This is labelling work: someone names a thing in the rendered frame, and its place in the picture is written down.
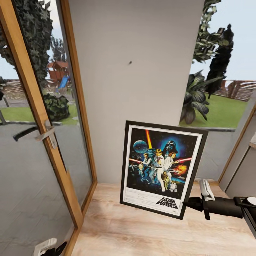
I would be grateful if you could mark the poster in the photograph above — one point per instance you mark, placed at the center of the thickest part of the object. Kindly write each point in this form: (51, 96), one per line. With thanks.
(160, 163)

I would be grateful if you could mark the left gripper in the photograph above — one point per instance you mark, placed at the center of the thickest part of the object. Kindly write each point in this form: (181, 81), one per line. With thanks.
(55, 252)

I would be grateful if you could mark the door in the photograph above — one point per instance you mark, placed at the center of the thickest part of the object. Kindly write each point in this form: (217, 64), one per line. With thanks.
(47, 168)

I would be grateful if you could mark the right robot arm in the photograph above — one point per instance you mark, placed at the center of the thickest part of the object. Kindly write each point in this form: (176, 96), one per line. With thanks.
(241, 207)

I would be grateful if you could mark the fixed window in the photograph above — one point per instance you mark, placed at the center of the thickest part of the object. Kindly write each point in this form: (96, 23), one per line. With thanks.
(221, 90)

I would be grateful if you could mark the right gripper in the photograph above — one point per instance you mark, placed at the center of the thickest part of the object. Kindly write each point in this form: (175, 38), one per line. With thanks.
(217, 206)

